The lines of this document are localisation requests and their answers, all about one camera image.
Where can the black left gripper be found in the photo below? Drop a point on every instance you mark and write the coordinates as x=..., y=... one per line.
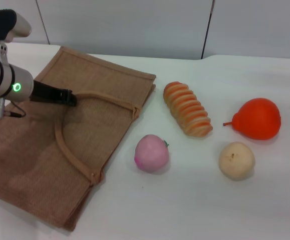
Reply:
x=44, y=92

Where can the beige black wrist camera housing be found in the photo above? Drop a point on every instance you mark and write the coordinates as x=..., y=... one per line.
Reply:
x=7, y=23

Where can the orange striped bread roll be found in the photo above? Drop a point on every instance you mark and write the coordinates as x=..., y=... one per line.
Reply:
x=188, y=110

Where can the brown jute handbag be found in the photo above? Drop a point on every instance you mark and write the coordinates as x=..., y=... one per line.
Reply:
x=34, y=155

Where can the beige round fruit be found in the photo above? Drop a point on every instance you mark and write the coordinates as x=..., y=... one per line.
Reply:
x=236, y=161

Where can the pink peach toy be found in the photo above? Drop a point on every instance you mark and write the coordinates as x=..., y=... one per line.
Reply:
x=151, y=155

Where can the orange pear toy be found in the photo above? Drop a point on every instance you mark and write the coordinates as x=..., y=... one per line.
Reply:
x=258, y=118

